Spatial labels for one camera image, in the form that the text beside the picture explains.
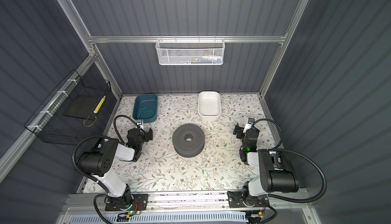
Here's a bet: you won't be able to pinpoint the grey perforated cable spool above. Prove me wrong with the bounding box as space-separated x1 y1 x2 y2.
172 124 205 158

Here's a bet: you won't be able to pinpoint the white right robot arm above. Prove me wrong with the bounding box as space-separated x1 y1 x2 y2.
233 118 299 207

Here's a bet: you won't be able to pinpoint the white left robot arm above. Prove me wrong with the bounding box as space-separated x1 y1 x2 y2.
72 128 153 210

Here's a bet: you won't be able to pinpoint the teal plastic tub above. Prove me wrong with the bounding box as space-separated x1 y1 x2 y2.
132 94 158 124

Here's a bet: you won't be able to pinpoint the white plastic tub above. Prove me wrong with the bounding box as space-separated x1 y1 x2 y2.
198 91 222 121

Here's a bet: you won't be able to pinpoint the black flat pad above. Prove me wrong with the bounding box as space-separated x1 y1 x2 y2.
63 96 98 120

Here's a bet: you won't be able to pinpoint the items in white basket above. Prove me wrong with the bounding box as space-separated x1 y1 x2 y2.
179 55 223 64

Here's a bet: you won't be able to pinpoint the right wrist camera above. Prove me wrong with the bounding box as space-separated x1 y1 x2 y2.
243 118 255 133

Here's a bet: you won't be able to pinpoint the green cable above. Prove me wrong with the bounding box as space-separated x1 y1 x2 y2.
136 107 156 120

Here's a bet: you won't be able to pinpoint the black wire wall basket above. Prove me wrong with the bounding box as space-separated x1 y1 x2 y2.
24 70 116 145

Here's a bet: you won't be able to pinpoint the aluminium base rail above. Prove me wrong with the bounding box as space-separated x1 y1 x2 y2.
57 190 319 224

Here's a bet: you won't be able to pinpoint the white wire wall basket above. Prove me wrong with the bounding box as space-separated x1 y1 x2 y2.
155 39 226 66

